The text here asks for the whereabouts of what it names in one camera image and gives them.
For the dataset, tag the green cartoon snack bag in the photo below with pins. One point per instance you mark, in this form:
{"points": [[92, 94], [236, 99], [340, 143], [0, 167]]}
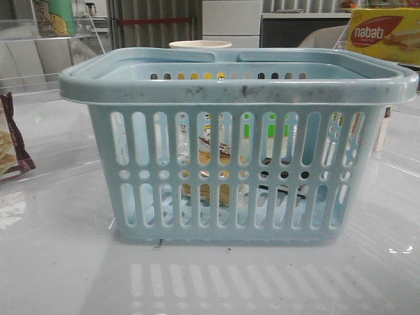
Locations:
{"points": [[54, 18]]}

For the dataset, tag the plate of fruit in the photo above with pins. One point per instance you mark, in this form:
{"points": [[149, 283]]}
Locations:
{"points": [[348, 4]]}

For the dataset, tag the brown wafer snack bag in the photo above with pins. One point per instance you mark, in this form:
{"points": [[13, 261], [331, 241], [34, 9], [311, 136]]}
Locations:
{"points": [[15, 160]]}

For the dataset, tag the black tissue pack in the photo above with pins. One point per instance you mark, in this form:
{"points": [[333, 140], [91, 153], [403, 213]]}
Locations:
{"points": [[302, 190]]}

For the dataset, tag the clear acrylic left display shelf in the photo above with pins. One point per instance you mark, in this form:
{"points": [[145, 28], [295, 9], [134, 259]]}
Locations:
{"points": [[32, 56]]}

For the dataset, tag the orange yellow snack box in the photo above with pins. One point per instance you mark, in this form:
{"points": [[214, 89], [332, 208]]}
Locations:
{"points": [[357, 126]]}

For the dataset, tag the light blue plastic basket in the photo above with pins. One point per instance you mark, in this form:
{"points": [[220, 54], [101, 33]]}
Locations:
{"points": [[148, 108]]}

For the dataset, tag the red barrier belt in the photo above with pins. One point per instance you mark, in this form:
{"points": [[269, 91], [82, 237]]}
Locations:
{"points": [[155, 21]]}

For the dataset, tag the white cabinet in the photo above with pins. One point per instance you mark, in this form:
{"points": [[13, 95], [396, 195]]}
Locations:
{"points": [[236, 22]]}

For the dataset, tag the colourful puzzle cube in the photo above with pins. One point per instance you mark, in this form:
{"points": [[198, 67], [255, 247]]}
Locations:
{"points": [[271, 129]]}

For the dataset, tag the yellow nabati wafer box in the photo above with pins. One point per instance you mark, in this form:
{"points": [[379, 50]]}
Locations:
{"points": [[388, 34]]}

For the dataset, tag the packaged bread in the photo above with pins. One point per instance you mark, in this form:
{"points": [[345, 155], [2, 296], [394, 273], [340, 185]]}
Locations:
{"points": [[206, 189]]}

